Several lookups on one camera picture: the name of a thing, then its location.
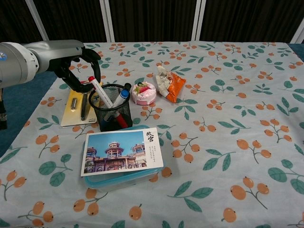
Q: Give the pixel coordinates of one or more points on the yellow card tool package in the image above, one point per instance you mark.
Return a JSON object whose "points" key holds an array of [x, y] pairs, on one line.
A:
{"points": [[77, 108]]}

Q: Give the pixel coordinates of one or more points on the white partition frame post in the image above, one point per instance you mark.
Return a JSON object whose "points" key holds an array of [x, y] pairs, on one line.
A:
{"points": [[37, 19], [298, 33], [198, 19], [108, 20]]}

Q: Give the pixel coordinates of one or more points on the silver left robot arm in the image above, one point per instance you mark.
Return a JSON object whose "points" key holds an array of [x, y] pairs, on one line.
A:
{"points": [[21, 61]]}

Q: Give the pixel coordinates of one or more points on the fruit print tablecloth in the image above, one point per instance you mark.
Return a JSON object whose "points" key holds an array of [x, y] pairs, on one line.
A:
{"points": [[180, 142]]}

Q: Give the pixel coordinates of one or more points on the pink toy cake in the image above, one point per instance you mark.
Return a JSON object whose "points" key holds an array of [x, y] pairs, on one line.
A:
{"points": [[144, 94]]}

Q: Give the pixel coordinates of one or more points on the black mesh pen holder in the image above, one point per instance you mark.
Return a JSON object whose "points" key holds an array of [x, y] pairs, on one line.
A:
{"points": [[111, 111]]}

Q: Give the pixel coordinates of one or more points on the orange white snack bag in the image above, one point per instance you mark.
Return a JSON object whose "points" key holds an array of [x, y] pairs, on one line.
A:
{"points": [[169, 83]]}

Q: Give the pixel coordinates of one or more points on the blue lid plastic container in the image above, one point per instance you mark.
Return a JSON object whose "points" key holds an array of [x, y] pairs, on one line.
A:
{"points": [[123, 177]]}

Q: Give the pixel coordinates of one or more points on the palace picture postcard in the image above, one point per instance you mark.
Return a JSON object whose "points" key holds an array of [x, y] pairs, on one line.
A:
{"points": [[121, 152]]}

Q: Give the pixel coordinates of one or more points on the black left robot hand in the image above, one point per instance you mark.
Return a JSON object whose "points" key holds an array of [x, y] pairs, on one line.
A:
{"points": [[71, 76]]}

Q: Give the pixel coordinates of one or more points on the white marker red cap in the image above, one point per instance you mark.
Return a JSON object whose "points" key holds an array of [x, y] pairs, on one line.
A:
{"points": [[101, 92]]}

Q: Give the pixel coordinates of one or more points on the white marker blue cap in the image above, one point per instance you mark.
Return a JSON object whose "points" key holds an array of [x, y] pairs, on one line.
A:
{"points": [[120, 97]]}

